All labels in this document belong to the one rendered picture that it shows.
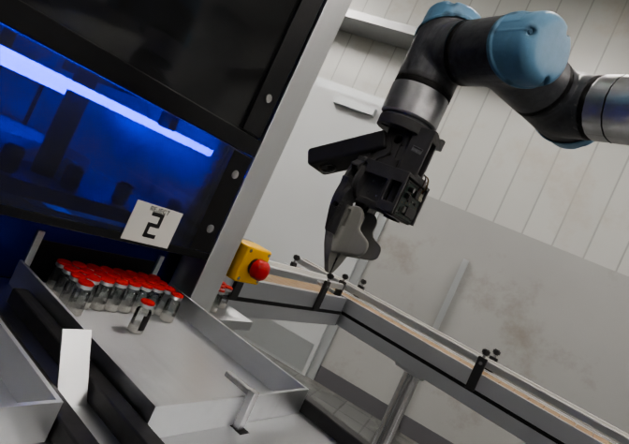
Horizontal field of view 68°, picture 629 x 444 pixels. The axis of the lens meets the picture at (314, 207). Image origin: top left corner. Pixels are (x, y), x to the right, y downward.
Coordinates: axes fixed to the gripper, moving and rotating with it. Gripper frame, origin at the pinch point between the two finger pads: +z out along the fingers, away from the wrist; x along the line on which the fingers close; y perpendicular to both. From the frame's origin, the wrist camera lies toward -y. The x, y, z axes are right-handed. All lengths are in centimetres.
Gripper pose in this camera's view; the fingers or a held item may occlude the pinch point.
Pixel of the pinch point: (328, 260)
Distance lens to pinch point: 61.1
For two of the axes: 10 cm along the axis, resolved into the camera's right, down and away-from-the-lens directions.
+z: -4.2, 9.1, -0.1
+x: 5.3, 2.5, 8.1
